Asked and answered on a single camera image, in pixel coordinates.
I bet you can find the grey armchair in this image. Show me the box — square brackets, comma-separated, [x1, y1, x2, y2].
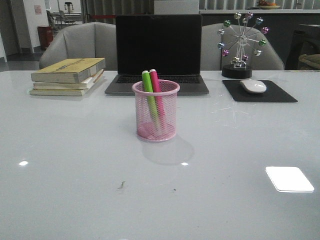
[200, 23, 285, 71]
[39, 22, 118, 71]

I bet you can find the white computer mouse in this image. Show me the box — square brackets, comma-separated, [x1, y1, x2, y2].
[240, 79, 267, 94]

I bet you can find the left grey armchair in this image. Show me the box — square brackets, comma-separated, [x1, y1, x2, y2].
[39, 22, 118, 71]

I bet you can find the green highlighter pen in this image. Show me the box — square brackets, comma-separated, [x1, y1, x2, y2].
[142, 70, 161, 136]

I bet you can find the bottom pale book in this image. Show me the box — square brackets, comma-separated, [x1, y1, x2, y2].
[29, 77, 101, 96]

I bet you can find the middle white book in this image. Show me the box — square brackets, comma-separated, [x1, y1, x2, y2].
[33, 69, 104, 90]

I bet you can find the red trash bin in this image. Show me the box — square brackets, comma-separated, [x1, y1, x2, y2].
[37, 26, 53, 50]

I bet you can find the right grey armchair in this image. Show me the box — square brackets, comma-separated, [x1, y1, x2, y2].
[200, 23, 285, 71]

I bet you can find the pink mesh pen holder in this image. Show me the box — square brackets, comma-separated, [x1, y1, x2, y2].
[132, 79, 180, 142]

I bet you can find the fruit bowl on counter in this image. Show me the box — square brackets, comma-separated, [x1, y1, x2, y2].
[257, 0, 281, 10]

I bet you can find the black mouse pad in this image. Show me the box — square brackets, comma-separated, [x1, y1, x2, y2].
[222, 80, 298, 103]

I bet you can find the grey laptop with black screen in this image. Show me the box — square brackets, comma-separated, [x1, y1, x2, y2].
[104, 14, 209, 96]

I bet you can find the pink highlighter pen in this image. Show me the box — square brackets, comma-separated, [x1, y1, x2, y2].
[149, 69, 165, 128]

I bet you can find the top yellow book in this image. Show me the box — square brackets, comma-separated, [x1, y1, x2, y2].
[31, 58, 106, 84]

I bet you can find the ferris wheel desk ornament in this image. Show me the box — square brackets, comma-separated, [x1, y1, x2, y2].
[216, 11, 267, 79]

